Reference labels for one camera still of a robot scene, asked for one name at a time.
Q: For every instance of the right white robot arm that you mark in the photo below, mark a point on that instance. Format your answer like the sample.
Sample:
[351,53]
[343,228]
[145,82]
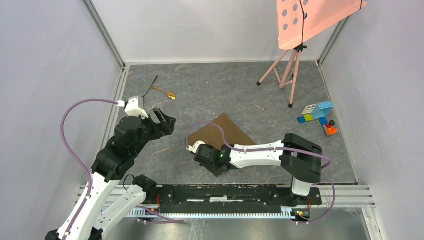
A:
[301,158]

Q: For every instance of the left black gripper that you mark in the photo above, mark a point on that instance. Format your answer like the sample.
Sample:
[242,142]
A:
[167,124]

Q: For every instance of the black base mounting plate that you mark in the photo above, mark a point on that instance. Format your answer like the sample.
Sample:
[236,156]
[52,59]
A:
[225,198]

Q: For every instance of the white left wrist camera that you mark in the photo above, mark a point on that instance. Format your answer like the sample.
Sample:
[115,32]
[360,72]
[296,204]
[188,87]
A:
[133,107]

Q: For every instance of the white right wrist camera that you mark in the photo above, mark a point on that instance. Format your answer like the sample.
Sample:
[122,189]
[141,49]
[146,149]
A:
[194,148]

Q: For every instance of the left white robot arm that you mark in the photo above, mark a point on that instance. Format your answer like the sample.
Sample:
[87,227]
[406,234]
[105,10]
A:
[87,221]

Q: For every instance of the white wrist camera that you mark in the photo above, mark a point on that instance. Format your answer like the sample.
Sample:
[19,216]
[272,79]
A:
[133,107]
[194,148]

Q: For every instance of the pink music stand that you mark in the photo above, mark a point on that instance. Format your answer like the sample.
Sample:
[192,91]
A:
[299,21]

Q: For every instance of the colourful toy block structure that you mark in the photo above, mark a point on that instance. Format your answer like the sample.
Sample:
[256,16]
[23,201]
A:
[319,112]

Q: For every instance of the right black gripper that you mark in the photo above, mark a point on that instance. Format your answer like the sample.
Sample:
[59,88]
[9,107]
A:
[216,172]

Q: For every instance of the gold spoon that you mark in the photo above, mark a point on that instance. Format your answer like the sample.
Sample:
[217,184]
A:
[169,94]

